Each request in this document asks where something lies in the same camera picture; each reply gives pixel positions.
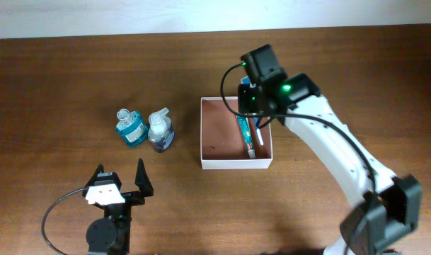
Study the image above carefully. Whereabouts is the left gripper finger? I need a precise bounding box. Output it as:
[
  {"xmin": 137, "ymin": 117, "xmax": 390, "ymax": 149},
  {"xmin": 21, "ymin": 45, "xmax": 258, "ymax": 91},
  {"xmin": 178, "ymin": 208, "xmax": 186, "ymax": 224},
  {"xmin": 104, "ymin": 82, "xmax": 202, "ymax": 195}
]
[
  {"xmin": 85, "ymin": 164, "xmax": 104, "ymax": 188},
  {"xmin": 134, "ymin": 158, "xmax": 154, "ymax": 197}
]

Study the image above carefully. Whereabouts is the blue white toothbrush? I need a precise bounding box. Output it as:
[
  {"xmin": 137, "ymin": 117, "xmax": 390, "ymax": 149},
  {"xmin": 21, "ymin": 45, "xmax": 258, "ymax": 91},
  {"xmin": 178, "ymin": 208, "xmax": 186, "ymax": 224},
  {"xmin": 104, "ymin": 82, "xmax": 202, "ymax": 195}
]
[{"xmin": 241, "ymin": 76, "xmax": 264, "ymax": 146}]

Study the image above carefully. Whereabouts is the teal toothpaste tube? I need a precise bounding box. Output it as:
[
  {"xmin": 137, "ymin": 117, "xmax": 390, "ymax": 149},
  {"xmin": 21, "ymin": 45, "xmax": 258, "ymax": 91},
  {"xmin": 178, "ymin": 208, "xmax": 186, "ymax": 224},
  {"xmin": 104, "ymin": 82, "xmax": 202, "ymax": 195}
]
[{"xmin": 237, "ymin": 116, "xmax": 255, "ymax": 159}]

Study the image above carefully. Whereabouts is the purple foam soap pump bottle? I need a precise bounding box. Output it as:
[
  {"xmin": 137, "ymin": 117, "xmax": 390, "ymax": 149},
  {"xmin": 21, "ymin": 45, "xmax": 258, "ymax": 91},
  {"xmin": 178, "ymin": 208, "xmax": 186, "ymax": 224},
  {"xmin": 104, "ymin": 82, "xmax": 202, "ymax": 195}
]
[{"xmin": 148, "ymin": 108, "xmax": 175, "ymax": 153}]

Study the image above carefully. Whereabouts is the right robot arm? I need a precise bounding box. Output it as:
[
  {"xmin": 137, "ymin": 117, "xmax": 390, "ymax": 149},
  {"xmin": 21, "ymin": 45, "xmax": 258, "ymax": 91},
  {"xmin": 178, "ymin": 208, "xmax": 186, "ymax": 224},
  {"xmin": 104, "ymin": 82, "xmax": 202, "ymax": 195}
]
[{"xmin": 239, "ymin": 45, "xmax": 423, "ymax": 254}]

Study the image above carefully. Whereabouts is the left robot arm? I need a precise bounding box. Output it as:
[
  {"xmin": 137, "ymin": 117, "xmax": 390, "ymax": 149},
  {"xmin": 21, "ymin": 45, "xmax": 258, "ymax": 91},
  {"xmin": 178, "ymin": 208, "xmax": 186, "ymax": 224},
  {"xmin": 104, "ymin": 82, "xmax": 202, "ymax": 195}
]
[{"xmin": 83, "ymin": 159, "xmax": 154, "ymax": 255}]

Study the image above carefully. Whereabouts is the teal mouthwash bottle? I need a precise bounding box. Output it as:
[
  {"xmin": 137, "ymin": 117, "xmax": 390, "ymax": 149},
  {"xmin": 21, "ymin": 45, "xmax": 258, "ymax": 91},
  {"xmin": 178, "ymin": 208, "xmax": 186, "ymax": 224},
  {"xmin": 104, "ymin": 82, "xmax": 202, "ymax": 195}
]
[{"xmin": 115, "ymin": 108, "xmax": 149, "ymax": 147}]

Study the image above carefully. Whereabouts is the white box pink interior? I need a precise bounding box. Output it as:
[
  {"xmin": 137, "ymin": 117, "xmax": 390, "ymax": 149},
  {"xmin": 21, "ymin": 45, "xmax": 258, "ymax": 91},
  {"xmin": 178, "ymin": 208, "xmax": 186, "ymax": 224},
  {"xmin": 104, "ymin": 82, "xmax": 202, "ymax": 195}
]
[{"xmin": 200, "ymin": 97, "xmax": 273, "ymax": 170}]

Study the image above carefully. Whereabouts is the left black cable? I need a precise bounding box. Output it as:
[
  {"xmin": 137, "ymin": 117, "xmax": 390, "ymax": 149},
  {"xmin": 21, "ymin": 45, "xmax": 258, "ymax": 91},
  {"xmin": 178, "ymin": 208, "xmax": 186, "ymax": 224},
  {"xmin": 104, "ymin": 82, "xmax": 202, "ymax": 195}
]
[{"xmin": 40, "ymin": 187, "xmax": 87, "ymax": 255}]

